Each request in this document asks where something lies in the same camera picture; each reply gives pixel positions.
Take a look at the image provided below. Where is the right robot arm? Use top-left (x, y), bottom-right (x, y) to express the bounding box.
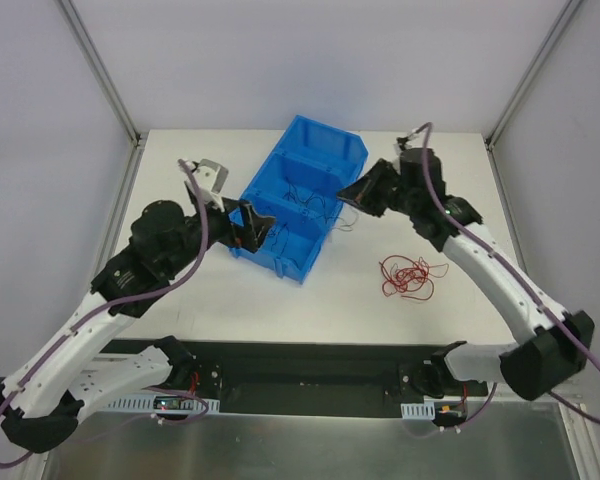
top-left (337, 148), bottom-right (594, 401)

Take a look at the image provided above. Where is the black thin cable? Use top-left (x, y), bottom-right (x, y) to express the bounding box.
top-left (259, 222), bottom-right (301, 264)

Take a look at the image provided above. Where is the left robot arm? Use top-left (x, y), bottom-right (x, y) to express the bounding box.
top-left (0, 200), bottom-right (275, 454)

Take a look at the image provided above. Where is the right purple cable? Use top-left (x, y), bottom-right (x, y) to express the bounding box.
top-left (407, 122), bottom-right (600, 427)

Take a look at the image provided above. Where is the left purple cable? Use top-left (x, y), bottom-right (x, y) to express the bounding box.
top-left (0, 158), bottom-right (214, 469)

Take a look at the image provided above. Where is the red cable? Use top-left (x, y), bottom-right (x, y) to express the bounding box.
top-left (378, 255), bottom-right (451, 302)

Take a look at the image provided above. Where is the purple cable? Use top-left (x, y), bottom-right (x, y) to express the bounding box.
top-left (407, 122), bottom-right (600, 427)
top-left (0, 158), bottom-right (214, 469)

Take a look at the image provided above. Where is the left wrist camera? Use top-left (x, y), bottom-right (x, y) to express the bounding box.
top-left (178, 159), bottom-right (228, 212)

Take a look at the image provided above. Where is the left white cable duct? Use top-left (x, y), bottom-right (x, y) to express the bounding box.
top-left (100, 393), bottom-right (220, 415)

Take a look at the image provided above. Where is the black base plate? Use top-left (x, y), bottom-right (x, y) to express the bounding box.
top-left (132, 335), bottom-right (501, 419)

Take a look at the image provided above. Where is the blue plastic compartment bin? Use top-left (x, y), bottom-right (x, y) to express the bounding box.
top-left (230, 115), bottom-right (368, 284)

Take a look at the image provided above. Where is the right white cable duct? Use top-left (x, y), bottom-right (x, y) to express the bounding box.
top-left (400, 401), bottom-right (436, 421)

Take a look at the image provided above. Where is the white cable duct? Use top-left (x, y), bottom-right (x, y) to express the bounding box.
top-left (400, 401), bottom-right (436, 421)
top-left (100, 393), bottom-right (220, 415)

